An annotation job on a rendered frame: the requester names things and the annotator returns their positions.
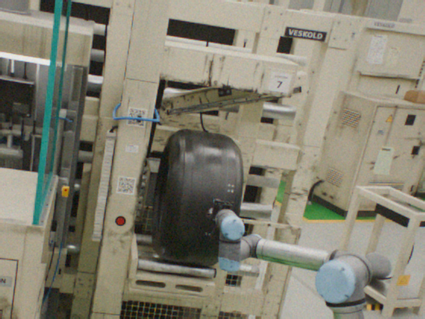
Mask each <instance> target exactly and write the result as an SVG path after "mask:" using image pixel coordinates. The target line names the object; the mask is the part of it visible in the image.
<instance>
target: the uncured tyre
mask: <svg viewBox="0 0 425 319"><path fill-rule="evenodd" d="M191 170H193V171H200V172H192V171H191ZM204 172H208V173H204ZM228 183H231V184H234V185H235V190H234V194H229V193H228V192H227V184H228ZM243 184H244V167H243V158H242V154H241V150H240V147H239V146H238V145H236V143H235V142H234V141H233V140H232V139H231V137H229V136H228V135H224V134H218V133H212V132H206V131H196V130H190V129H182V130H178V131H176V132H175V133H174V134H171V136H170V137H168V139H167V141H166V142H165V147H164V150H163V153H162V158H161V162H159V168H158V172H157V176H156V186H155V191H154V198H153V215H152V243H153V250H154V251H155V252H156V253H157V255H158V256H159V257H160V258H161V259H163V260H165V261H168V262H169V263H176V264H189V265H196V266H202V267H209V266H213V265H215V264H217V263H218V262H219V245H218V244H213V243H210V237H209V236H203V234H204V231H207V232H212V231H213V228H214V225H215V223H216V222H213V221H211V220H210V219H208V218H207V217H206V213H208V212H209V210H210V209H211V206H212V199H213V198H214V199H220V200H221V201H229V202H230V200H232V201H233V202H234V205H233V210H232V211H233V212H234V213H235V214H236V217H237V218H240V212H241V202H242V195H243Z"/></svg>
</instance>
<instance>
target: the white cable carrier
mask: <svg viewBox="0 0 425 319"><path fill-rule="evenodd" d="M107 135H110V137H118V135H117V134H116V131H113V132H109V130H108V132H107ZM114 142H115V140H112V139H106V143H105V154H104V161H103V167H102V171H101V179H100V183H99V193H98V200H97V206H96V217H95V223H94V229H93V235H97V236H103V233H101V230H102V223H103V220H104V212H105V203H106V196H107V190H108V189H110V185H109V174H110V169H111V163H112V152H113V147H114V146H115V143H114ZM101 220H102V221H101Z"/></svg>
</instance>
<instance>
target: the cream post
mask: <svg viewBox="0 0 425 319"><path fill-rule="evenodd" d="M171 5H172V0H136V4H135V10H134V20H133V26H132V32H131V43H129V44H130V49H129V50H128V55H127V66H126V72H125V78H124V89H123V94H122V100H121V111H120V116H119V117H128V110H129V107H134V108H139V109H147V112H146V118H153V113H154V108H155V101H156V92H157V87H158V82H159V77H160V72H161V67H162V57H163V52H164V47H165V38H166V32H167V26H168V22H169V16H170V10H171ZM151 127H152V122H148V121H145V127H144V128H140V127H134V126H128V125H127V119H122V120H119V130H118V132H117V133H118V139H117V140H116V144H115V154H113V160H112V171H111V176H110V182H109V185H110V189H109V192H108V198H107V204H106V210H105V220H104V226H103V231H102V232H103V238H102V241H101V242H100V248H99V258H98V264H97V269H96V281H94V287H93V297H92V303H91V308H90V319H120V315H121V306H122V300H123V295H124V286H125V280H126V276H127V274H128V261H129V256H130V251H131V246H132V241H133V235H134V226H135V221H136V216H137V211H138V207H139V199H140V191H141V186H142V181H143V172H144V166H145V162H146V152H147V147H148V142H150V132H151ZM127 144H132V145H138V146H139V148H138V153H133V152H127V151H126V147H127ZM118 176H126V177H131V178H136V182H135V188H134V195H129V194H117V192H116V190H117V185H118ZM118 218H122V219H123V220H124V223H123V224H121V225H120V224H118V222H117V220H118Z"/></svg>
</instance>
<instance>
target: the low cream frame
mask: <svg viewBox="0 0 425 319"><path fill-rule="evenodd" d="M378 194H383V196H379V195H378ZM362 196H364V197H366V198H368V199H371V200H372V201H375V202H376V208H375V213H377V215H376V221H375V224H373V225H374V226H373V230H372V232H371V236H370V241H369V244H368V248H367V250H366V252H367V253H365V256H364V257H365V258H366V259H367V260H368V261H369V263H370V266H372V269H373V276H372V279H371V281H370V283H368V285H367V287H365V288H364V291H365V293H368V295H370V296H371V297H374V298H375V299H376V300H377V301H378V302H380V303H382V304H383V305H384V308H383V310H382V313H381V315H382V316H384V317H391V316H392V314H393V312H392V311H394V308H401V307H411V306H414V309H413V311H412V312H413V313H415V314H416V315H417V316H419V315H422V313H423V311H424V308H425V274H424V276H423V280H422V282H421V284H420V290H419V293H418V295H415V294H414V292H411V291H410V290H408V289H406V288H404V287H403V286H408V285H409V282H410V279H411V274H407V275H405V270H406V266H407V265H408V262H409V261H410V260H411V256H412V254H413V250H414V240H415V236H416V234H417V231H418V229H419V227H425V213H424V212H422V211H420V210H419V209H417V208H414V207H411V206H409V205H407V204H404V203H402V202H401V201H399V200H391V197H392V196H393V197H396V198H398V199H401V200H403V201H405V202H406V203H409V204H411V205H414V206H415V207H419V208H421V209H422V210H425V202H423V201H422V200H419V199H416V198H415V197H412V196H410V195H406V194H405V193H404V192H401V191H399V190H395V189H394V188H390V187H360V186H355V187H354V193H353V196H352V199H351V206H349V208H348V215H347V217H346V220H345V226H344V229H343V233H342V235H341V238H340V242H339V246H338V250H340V251H347V248H348V245H349V242H350V239H351V233H352V230H353V226H354V221H355V217H357V212H358V208H359V206H360V199H361V197H362ZM385 217H386V218H388V220H391V221H393V222H395V223H397V224H399V225H401V226H403V227H407V228H408V229H406V232H405V237H404V240H403V244H402V247H401V252H399V255H398V260H397V263H396V265H395V271H394V273H393V276H391V277H388V276H389V274H390V273H391V272H392V264H391V262H390V260H389V258H387V257H386V256H385V255H384V254H380V253H379V252H375V251H376V247H377V243H378V241H379V238H380V235H381V231H382V229H383V223H384V220H385ZM410 253H411V254H410ZM409 255H410V256H409ZM391 278H392V280H391Z"/></svg>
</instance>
